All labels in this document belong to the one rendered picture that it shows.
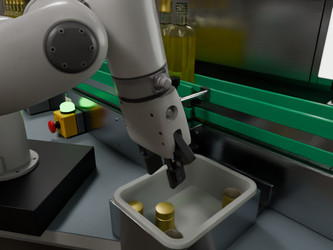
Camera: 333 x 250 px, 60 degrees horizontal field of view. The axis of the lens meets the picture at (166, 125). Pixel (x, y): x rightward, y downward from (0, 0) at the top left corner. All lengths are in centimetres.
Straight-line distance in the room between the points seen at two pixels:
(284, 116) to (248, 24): 29
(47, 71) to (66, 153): 48
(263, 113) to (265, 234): 23
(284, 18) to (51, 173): 61
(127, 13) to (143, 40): 3
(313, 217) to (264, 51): 39
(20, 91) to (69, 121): 66
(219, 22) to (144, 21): 51
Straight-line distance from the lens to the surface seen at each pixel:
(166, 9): 78
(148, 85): 36
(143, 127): 40
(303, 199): 61
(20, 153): 68
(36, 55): 27
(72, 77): 28
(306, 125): 57
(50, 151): 76
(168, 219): 53
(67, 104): 94
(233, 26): 81
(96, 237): 59
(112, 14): 33
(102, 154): 84
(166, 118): 37
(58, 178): 65
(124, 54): 34
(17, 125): 66
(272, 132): 61
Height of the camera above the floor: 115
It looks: 24 degrees down
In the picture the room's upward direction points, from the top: straight up
